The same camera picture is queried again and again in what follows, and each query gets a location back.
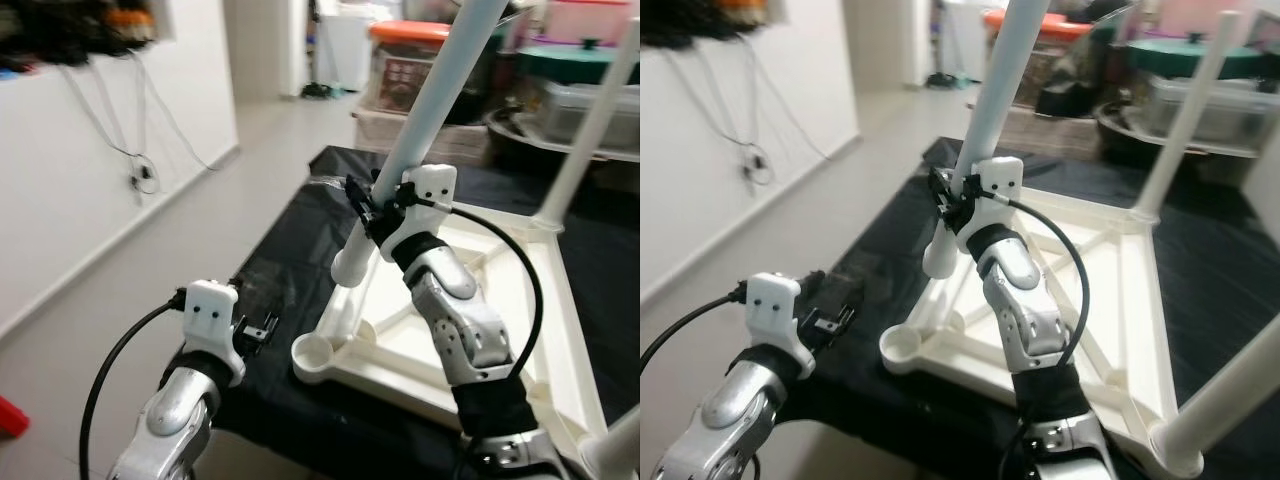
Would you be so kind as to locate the black power adapter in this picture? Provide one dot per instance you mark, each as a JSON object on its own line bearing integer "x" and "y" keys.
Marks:
{"x": 758, "y": 160}
{"x": 148, "y": 175}

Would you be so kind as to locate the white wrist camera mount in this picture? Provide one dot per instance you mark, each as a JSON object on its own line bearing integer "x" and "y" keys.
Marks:
{"x": 430, "y": 190}
{"x": 775, "y": 305}
{"x": 1000, "y": 180}
{"x": 212, "y": 310}

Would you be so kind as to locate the clear box with orange lid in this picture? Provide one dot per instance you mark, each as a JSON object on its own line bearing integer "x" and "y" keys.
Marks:
{"x": 400, "y": 60}
{"x": 1050, "y": 50}

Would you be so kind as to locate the black plastic bag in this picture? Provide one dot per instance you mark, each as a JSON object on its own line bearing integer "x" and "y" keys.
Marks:
{"x": 1085, "y": 85}
{"x": 480, "y": 90}

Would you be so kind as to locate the red plastic stool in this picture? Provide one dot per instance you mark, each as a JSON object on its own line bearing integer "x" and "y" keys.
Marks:
{"x": 12, "y": 418}

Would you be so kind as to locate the mop with black base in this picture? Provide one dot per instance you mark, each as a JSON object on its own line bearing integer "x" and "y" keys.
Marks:
{"x": 945, "y": 80}
{"x": 322, "y": 90}

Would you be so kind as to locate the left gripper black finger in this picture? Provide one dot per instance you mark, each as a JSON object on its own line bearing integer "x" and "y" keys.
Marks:
{"x": 268, "y": 325}
{"x": 812, "y": 280}
{"x": 845, "y": 318}

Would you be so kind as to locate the black round pan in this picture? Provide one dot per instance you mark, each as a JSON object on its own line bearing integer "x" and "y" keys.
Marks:
{"x": 1120, "y": 130}
{"x": 510, "y": 135}

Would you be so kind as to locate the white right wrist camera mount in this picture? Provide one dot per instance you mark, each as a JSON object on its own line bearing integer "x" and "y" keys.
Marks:
{"x": 1000, "y": 180}
{"x": 430, "y": 190}

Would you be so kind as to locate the grey speckled ledge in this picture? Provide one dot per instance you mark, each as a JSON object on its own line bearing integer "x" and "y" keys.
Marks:
{"x": 990, "y": 130}
{"x": 390, "y": 135}

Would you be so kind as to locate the black tablecloth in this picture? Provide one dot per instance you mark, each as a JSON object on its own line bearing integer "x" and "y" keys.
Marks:
{"x": 260, "y": 260}
{"x": 860, "y": 250}

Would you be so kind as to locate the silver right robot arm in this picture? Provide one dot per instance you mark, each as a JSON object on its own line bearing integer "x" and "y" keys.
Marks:
{"x": 1030, "y": 310}
{"x": 460, "y": 320}

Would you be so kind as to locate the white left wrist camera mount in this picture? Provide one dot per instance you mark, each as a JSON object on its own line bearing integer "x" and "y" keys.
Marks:
{"x": 775, "y": 305}
{"x": 212, "y": 310}

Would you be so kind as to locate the green lid with knob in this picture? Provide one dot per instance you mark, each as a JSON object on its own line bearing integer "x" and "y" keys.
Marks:
{"x": 570, "y": 60}
{"x": 1170, "y": 55}

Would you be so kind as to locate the white plastic table top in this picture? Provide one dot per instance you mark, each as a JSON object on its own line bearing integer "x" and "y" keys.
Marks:
{"x": 1000, "y": 330}
{"x": 400, "y": 345}

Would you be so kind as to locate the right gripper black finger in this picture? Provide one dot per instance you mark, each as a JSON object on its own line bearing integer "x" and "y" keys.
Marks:
{"x": 360, "y": 195}
{"x": 940, "y": 185}

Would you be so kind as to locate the clear plastic container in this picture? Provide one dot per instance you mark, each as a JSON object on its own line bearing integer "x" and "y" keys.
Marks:
{"x": 570, "y": 110}
{"x": 1170, "y": 105}

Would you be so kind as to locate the white cabinet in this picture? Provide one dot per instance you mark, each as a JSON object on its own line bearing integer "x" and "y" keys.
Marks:
{"x": 345, "y": 50}
{"x": 965, "y": 40}

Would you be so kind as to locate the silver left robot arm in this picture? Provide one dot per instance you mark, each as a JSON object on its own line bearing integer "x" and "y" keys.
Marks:
{"x": 725, "y": 420}
{"x": 170, "y": 420}

